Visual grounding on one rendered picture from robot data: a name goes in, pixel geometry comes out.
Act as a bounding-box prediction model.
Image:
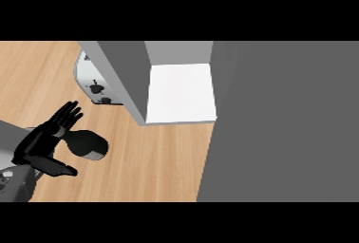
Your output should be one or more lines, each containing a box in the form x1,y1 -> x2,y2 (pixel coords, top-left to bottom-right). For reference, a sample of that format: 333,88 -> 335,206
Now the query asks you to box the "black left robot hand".
11,100 -> 85,178

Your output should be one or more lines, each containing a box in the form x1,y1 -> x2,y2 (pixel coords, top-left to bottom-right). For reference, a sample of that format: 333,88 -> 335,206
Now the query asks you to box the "dark wine bottle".
61,129 -> 110,161

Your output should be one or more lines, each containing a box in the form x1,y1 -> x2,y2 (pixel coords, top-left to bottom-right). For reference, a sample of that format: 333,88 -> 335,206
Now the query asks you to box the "grey open cabinet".
76,41 -> 218,126

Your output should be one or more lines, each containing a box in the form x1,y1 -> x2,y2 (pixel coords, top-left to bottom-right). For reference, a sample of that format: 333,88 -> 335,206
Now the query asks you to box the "dark grey cabinet door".
194,41 -> 359,203

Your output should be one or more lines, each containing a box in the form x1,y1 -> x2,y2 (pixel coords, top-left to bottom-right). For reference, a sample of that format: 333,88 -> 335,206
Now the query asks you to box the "pale appliance with black knobs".
73,50 -> 123,106

